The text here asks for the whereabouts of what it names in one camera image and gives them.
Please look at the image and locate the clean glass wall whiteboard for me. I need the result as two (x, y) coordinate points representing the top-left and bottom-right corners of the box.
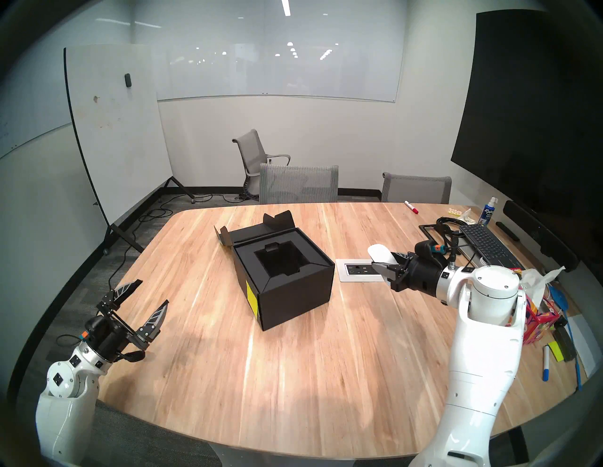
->
(133, 0), (407, 103)

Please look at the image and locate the white computer mouse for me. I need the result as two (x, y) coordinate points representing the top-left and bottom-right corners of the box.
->
(367, 244), (399, 265)

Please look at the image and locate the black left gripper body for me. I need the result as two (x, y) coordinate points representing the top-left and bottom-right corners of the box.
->
(85, 301), (154, 364)

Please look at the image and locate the grey fabric chair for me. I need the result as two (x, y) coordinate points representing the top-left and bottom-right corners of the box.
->
(381, 172), (452, 204)

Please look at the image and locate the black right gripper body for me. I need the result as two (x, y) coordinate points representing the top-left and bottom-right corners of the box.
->
(390, 254), (447, 296)

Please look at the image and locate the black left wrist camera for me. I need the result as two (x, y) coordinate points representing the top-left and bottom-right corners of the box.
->
(85, 316), (114, 340)

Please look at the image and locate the black foam box insert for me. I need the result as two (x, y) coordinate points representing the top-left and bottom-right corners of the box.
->
(235, 228), (331, 284)

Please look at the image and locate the red floral tissue box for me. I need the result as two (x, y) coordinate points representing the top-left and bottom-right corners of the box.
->
(509, 268), (561, 348)

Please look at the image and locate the silver table power outlet panel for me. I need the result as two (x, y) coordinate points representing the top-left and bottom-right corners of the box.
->
(335, 258), (392, 283)

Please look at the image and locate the grey office chair with armrests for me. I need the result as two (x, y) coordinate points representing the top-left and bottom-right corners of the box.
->
(232, 129), (291, 198)

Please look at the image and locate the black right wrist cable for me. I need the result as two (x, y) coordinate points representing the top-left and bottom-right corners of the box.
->
(436, 226), (465, 270)

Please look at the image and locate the whiteboard cleaner spray bottle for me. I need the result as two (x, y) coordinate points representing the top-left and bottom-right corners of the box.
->
(477, 197), (498, 226)

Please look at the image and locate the large black whiteboard eraser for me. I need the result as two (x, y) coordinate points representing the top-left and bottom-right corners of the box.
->
(552, 325), (576, 361)

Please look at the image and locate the black floor cable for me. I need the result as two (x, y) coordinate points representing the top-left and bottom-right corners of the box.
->
(97, 192), (245, 316)

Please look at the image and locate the black video bar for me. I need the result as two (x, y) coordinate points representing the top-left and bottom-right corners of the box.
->
(503, 200), (580, 273)

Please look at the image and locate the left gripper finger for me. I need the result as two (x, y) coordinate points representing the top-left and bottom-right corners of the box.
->
(137, 299), (170, 349)
(97, 279), (144, 314)

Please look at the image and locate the large black wall screen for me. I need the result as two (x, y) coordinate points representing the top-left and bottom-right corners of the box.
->
(451, 8), (603, 245)

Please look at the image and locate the black keyboard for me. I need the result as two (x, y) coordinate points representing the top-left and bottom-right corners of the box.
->
(453, 235), (507, 271)
(458, 224), (523, 270)

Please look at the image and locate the grey mesh chair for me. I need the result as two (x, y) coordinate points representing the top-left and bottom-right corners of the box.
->
(259, 163), (339, 204)

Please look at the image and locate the black cardboard box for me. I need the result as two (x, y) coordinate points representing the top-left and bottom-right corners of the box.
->
(214, 211), (335, 331)

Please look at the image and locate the rolling whiteboard on black stand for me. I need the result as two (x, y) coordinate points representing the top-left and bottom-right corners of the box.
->
(64, 45), (195, 255)

